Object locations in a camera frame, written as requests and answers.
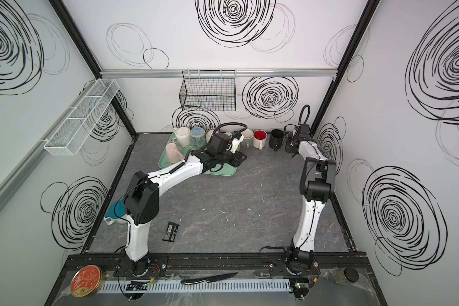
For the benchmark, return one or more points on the white mesh shelf basket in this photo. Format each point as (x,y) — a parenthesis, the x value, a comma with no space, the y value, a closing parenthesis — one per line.
(90,117)

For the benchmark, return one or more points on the teal white cup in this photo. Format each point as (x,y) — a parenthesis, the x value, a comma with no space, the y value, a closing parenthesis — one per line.
(115,214)

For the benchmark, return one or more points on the green floral tray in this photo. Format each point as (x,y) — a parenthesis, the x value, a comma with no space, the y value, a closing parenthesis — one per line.
(226,170)

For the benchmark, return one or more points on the cream white mug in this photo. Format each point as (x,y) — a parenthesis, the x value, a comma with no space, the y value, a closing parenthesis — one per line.
(259,139)

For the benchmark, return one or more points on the white slotted cable duct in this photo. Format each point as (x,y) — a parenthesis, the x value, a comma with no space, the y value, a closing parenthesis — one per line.
(224,286)

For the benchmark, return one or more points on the black wire basket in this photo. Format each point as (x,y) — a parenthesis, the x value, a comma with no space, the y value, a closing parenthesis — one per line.
(214,90)

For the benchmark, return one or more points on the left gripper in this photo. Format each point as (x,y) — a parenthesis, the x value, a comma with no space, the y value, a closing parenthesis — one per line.
(237,160)

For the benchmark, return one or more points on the black mug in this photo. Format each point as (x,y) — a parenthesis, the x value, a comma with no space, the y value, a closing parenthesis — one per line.
(276,139)

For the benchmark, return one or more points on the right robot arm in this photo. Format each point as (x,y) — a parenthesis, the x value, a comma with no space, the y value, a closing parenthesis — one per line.
(316,185)

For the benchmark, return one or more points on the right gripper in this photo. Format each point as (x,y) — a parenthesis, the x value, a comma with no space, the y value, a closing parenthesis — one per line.
(288,146)

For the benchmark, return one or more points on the red round tin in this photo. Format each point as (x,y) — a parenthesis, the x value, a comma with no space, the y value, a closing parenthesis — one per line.
(88,280)

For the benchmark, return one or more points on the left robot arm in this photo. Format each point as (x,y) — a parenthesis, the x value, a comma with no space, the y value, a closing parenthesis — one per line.
(142,197)

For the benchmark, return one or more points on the black knife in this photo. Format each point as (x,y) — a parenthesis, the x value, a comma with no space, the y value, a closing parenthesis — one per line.
(208,279)

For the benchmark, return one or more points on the blue mug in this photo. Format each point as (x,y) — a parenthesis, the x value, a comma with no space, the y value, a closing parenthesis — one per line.
(198,138)

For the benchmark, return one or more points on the dark lidded jar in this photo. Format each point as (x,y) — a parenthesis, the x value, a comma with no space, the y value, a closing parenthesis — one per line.
(346,276)

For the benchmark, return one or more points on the pink mug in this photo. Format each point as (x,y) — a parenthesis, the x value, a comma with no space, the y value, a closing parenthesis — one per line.
(173,153)

